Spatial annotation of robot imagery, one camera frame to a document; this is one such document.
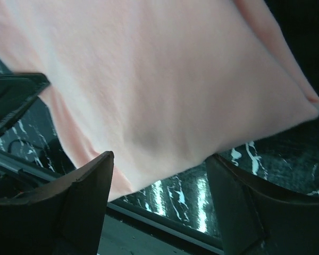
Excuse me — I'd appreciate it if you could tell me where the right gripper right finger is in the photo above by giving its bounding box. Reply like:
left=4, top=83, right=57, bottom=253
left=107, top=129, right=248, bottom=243
left=206, top=155, right=319, bottom=254

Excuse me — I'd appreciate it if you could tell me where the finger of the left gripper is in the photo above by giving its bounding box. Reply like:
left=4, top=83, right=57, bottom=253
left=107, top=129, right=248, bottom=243
left=0, top=73, right=50, bottom=136

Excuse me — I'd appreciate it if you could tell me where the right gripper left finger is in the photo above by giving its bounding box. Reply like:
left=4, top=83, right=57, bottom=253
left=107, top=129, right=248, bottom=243
left=0, top=151, right=114, bottom=254

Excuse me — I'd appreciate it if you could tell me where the salmon pink t-shirt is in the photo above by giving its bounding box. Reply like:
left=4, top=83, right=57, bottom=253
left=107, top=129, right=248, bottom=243
left=0, top=1, right=319, bottom=201

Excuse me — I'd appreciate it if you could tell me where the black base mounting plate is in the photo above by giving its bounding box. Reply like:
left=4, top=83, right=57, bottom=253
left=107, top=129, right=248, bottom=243
left=0, top=148, right=224, bottom=255

